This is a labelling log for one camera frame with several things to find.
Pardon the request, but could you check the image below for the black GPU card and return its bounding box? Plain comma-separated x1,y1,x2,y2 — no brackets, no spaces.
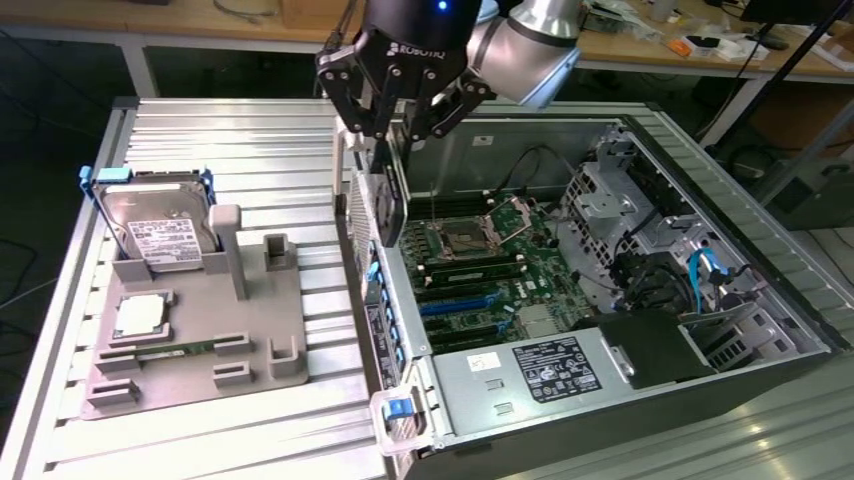
369,98,417,250

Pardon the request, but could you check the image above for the wooden desk with monitor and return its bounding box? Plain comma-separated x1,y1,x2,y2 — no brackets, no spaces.
573,0,854,146

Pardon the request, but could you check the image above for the black equipment box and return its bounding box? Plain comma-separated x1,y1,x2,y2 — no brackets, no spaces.
766,162,854,231

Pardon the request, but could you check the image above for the green RAM stick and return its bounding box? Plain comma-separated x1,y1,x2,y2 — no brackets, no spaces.
133,342,219,357

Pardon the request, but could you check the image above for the silver CPU chip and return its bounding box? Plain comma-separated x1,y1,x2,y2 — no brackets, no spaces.
115,294,169,337

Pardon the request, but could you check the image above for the CPU socket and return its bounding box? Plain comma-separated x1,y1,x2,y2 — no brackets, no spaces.
431,218,500,257

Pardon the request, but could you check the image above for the white plastic part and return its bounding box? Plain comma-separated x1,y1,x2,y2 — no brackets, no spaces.
717,38,769,64

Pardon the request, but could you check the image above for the blue expansion slot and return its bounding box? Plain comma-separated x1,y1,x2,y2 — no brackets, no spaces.
419,293,506,315

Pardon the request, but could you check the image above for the black wire bundle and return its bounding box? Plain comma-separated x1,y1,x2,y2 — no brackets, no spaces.
610,252,693,314

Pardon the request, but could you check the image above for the silver metal disk bay cage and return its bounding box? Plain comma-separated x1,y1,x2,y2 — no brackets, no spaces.
557,127,676,314

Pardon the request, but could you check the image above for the wooden desk with cardboard box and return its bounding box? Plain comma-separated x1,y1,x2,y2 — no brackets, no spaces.
0,0,366,99

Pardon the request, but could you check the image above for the black monitor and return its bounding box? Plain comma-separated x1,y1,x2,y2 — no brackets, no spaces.
738,0,840,51

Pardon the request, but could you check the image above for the metal socket cover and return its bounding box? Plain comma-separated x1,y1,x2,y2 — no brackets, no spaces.
481,195,544,236

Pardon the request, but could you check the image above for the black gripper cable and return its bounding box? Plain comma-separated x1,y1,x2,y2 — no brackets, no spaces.
325,0,359,54

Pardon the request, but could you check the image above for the black plastic air shroud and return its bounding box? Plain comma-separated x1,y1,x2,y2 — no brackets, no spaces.
598,310,720,391

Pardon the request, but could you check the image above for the grey parts rack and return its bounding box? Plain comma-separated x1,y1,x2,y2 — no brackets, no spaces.
79,202,313,421

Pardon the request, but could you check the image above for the installed black RAM stick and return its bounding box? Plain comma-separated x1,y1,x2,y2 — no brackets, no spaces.
426,260,524,287

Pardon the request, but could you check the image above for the blue disk caddy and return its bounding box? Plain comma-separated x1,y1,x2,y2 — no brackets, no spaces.
78,164,217,251

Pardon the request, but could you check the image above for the grey power supply unit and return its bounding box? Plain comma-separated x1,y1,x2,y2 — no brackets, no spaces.
431,327,642,436

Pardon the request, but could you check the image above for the open black PC case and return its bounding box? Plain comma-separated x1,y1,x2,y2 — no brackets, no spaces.
331,102,854,480

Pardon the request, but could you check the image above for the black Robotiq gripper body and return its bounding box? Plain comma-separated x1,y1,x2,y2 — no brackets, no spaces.
353,0,484,84

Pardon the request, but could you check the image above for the green motherboard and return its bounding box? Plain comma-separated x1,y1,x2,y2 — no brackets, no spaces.
397,192,602,351

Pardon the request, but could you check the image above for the blue SATA wire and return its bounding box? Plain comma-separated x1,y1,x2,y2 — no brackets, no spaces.
686,248,730,316

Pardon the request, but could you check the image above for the thick black stand pole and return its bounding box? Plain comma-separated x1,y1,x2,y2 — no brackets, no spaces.
770,14,840,84

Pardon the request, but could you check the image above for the thin black looped wire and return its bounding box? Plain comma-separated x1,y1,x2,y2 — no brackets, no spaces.
505,144,580,194

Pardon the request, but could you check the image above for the silver hard disk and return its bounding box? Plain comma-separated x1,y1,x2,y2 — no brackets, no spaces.
95,180,222,274

